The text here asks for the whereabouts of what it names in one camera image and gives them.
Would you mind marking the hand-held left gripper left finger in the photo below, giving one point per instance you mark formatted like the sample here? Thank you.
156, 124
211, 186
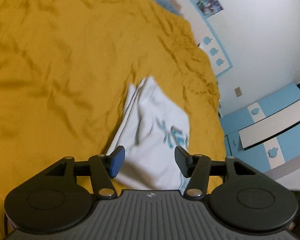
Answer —
116, 162

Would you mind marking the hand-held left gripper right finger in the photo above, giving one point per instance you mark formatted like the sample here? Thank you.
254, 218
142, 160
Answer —
182, 162

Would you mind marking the white printed sweatshirt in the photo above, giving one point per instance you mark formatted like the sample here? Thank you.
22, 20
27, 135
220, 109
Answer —
152, 130

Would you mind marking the blue and white wardrobe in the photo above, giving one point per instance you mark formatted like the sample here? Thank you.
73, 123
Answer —
265, 130

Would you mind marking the yellow bedspread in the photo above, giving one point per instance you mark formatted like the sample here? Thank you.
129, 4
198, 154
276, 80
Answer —
65, 67

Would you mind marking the white and blue headboard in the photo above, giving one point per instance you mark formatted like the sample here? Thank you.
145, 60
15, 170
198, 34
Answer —
215, 52

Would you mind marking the blue pillow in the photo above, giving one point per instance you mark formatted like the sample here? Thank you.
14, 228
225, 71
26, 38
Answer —
165, 1

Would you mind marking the beige wall socket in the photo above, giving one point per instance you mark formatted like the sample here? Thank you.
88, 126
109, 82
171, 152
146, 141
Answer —
237, 91

